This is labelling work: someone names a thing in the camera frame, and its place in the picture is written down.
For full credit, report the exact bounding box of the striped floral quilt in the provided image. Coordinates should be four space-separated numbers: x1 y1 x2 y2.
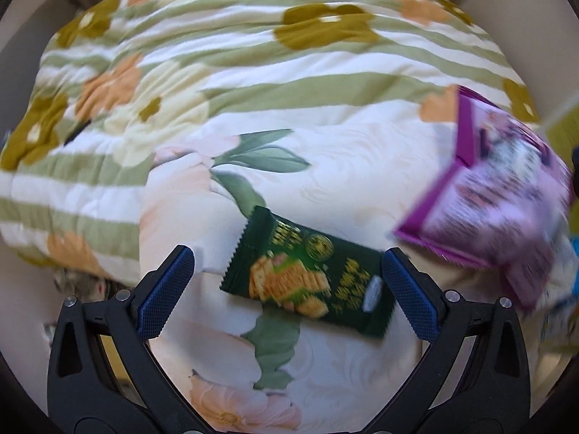
0 0 541 281

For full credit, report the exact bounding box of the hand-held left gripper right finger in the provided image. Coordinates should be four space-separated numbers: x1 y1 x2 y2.
382 247 531 434

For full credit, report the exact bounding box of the floral bed sheet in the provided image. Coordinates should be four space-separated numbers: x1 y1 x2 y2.
41 120 579 434

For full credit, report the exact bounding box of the purple snack bag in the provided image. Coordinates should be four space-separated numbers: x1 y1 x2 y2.
393 85 573 312

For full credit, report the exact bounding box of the dark green cracker packet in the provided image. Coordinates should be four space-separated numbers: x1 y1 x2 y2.
219 205 396 339

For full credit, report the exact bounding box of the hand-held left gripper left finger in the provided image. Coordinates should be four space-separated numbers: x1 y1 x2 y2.
47 244 213 434

